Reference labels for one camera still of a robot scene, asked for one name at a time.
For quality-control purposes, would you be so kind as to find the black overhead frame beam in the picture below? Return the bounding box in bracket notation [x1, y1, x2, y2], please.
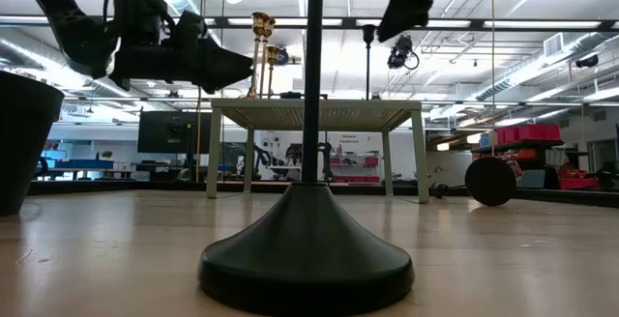
[0, 14, 619, 32]

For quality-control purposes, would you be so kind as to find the storage rack with bins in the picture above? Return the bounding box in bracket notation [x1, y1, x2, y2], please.
[471, 123, 566, 164]

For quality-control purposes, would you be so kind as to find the large black wall screen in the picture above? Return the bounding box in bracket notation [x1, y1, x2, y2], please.
[137, 110, 213, 155]

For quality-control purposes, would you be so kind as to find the red storage bin row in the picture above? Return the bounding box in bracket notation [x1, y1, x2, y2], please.
[495, 123, 562, 143]

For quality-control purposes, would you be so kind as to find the grey box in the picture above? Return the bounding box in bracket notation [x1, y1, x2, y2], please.
[519, 168, 547, 190]

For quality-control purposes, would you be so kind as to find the green perforated metal shelf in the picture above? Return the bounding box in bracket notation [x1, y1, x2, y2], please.
[206, 98, 430, 205]

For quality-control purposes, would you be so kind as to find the silver ceiling duct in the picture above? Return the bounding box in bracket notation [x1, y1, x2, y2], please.
[144, 0, 252, 74]

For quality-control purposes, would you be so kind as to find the black candlestick holder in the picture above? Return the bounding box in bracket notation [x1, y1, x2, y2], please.
[361, 23, 383, 101]
[196, 0, 416, 317]
[429, 156, 517, 208]

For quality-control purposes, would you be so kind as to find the green plant in black pot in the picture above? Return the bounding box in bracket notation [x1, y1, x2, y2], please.
[0, 70, 66, 216]

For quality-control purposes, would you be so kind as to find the yellow hanging cable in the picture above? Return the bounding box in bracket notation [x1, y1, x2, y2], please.
[194, 0, 204, 185]

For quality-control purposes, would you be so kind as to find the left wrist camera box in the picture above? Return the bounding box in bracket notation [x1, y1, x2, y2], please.
[171, 10, 208, 45]

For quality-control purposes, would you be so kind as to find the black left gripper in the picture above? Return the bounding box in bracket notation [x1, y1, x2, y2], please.
[109, 36, 253, 95]

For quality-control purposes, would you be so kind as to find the black ceiling camera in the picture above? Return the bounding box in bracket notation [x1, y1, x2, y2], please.
[386, 35, 420, 71]

